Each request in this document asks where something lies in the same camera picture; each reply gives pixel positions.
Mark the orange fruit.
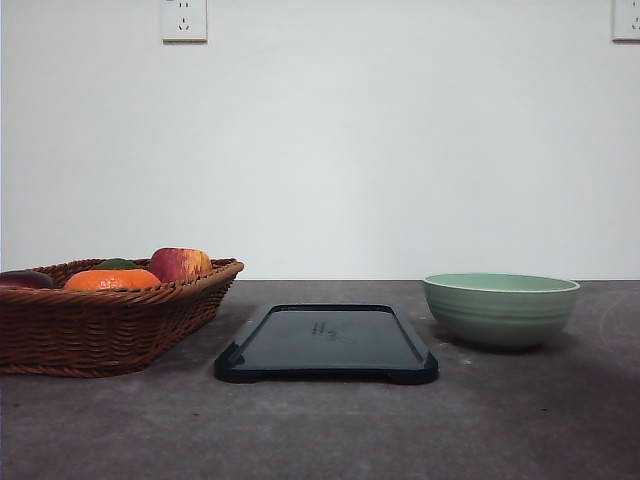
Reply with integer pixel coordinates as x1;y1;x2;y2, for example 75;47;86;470
63;269;162;290

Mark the light green ceramic bowl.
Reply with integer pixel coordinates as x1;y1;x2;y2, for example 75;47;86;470
424;272;581;349

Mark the dark purple fruit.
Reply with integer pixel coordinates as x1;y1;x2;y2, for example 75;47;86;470
0;270;55;289

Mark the red yellow apple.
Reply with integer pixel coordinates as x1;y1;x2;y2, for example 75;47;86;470
150;247;213;283

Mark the dark green fruit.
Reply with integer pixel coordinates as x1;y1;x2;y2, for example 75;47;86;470
95;258;140;270

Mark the white wall socket right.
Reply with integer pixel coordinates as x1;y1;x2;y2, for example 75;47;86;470
611;0;640;47

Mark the white wall socket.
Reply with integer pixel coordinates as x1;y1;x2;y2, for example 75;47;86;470
160;0;208;45
611;0;640;47

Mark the white wall socket left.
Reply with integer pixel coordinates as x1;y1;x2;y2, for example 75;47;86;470
160;0;208;45

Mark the brown wicker basket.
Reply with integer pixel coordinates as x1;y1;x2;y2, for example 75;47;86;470
0;258;244;377

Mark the dark teal rectangular tray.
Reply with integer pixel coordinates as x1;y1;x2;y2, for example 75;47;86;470
214;303;439;384

